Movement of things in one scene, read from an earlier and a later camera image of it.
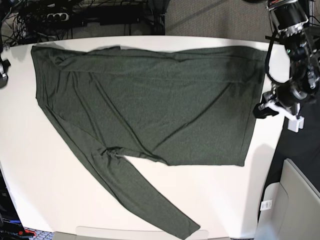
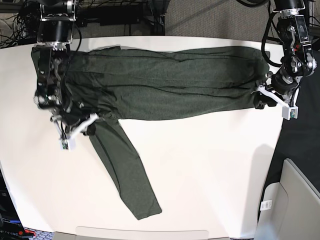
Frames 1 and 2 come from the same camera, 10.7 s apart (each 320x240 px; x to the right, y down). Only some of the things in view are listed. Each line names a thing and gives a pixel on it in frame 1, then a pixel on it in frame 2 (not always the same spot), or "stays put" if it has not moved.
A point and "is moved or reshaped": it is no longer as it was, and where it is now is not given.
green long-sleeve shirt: [186, 106] is moved or reshaped
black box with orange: [11, 226] stays put
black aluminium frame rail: [156, 13] stays put
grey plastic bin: [289, 209] stays put
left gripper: [4, 77] → [70, 113]
